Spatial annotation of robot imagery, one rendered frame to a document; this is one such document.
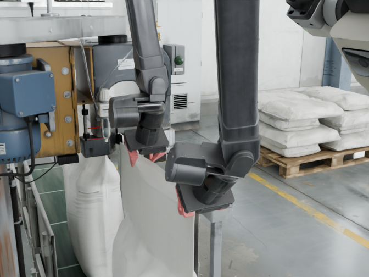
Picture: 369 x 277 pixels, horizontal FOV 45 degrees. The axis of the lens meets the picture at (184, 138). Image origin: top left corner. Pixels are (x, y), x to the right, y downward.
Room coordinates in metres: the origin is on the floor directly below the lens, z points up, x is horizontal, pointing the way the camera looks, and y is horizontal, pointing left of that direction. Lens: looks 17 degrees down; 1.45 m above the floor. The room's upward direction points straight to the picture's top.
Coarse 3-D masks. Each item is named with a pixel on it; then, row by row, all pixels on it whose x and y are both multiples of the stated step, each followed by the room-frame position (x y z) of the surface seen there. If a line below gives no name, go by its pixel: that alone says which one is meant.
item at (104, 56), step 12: (96, 48) 1.28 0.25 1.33; (108, 48) 1.29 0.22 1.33; (120, 48) 1.31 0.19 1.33; (96, 60) 1.28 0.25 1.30; (108, 60) 1.29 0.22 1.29; (168, 60) 1.37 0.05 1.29; (96, 72) 1.28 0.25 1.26; (108, 72) 1.29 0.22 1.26; (120, 72) 1.31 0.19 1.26; (132, 72) 1.32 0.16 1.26; (96, 84) 1.28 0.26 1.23; (108, 84) 1.29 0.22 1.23; (168, 96) 1.38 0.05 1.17; (168, 108) 1.37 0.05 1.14; (96, 120) 1.28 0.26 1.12; (168, 120) 1.37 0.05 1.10; (96, 132) 1.28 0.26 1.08
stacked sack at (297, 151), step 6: (264, 144) 4.01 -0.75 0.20; (270, 144) 3.93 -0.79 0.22; (276, 150) 3.84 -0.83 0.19; (282, 150) 3.77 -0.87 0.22; (288, 150) 3.76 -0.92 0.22; (294, 150) 3.78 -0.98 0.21; (300, 150) 3.81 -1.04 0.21; (306, 150) 3.83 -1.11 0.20; (312, 150) 3.86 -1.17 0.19; (318, 150) 3.87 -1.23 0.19; (288, 156) 3.74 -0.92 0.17; (294, 156) 3.78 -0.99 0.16
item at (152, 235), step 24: (120, 144) 1.26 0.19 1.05; (144, 168) 1.12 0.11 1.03; (144, 192) 1.00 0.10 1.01; (168, 192) 0.91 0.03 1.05; (144, 216) 1.00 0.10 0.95; (168, 216) 0.91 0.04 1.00; (192, 216) 0.82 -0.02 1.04; (120, 240) 1.12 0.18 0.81; (144, 240) 1.00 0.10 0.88; (168, 240) 0.91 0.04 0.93; (192, 240) 0.82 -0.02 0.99; (120, 264) 1.06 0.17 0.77; (144, 264) 0.98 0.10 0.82; (168, 264) 0.91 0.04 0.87; (192, 264) 0.82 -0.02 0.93
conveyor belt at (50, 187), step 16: (32, 176) 2.69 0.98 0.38; (48, 176) 2.69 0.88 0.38; (48, 192) 2.44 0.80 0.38; (64, 192) 2.44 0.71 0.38; (48, 208) 2.22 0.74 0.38; (64, 208) 2.22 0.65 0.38; (64, 224) 2.04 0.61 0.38; (64, 240) 1.88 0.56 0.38; (64, 256) 1.74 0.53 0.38; (64, 272) 1.62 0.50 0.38; (80, 272) 1.62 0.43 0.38
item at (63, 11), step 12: (0, 0) 3.81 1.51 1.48; (60, 0) 4.01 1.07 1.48; (72, 0) 3.97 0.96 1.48; (84, 0) 4.10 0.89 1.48; (96, 0) 4.15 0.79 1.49; (108, 0) 4.09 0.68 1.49; (0, 12) 3.71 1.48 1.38; (12, 12) 3.75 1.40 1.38; (24, 12) 3.79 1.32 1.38; (36, 12) 3.83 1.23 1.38; (60, 12) 3.91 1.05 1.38; (72, 12) 3.95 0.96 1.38; (84, 12) 4.00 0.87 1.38; (96, 12) 4.04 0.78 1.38; (108, 12) 4.09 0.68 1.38; (96, 36) 4.04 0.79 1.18; (108, 156) 4.14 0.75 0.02
